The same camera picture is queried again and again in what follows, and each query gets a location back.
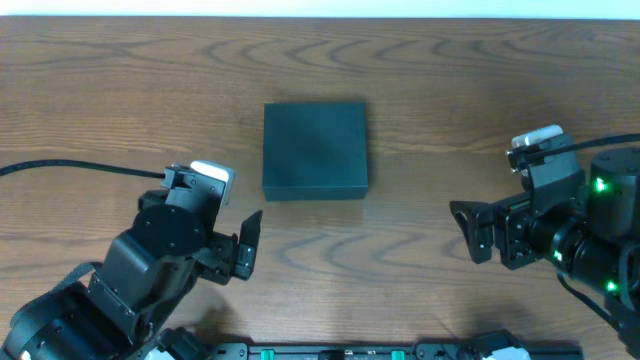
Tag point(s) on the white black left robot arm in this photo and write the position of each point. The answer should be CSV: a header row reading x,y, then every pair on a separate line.
x,y
114,309

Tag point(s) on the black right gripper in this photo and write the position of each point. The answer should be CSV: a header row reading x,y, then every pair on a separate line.
x,y
512,215

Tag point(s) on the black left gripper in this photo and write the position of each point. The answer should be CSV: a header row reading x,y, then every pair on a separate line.
x,y
224,252

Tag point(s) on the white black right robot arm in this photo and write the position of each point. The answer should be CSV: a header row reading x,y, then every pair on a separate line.
x,y
586,225

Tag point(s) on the dark green box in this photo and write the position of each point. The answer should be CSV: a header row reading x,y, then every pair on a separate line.
x,y
315,151

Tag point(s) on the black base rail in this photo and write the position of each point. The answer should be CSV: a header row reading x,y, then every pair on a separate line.
x,y
181,344

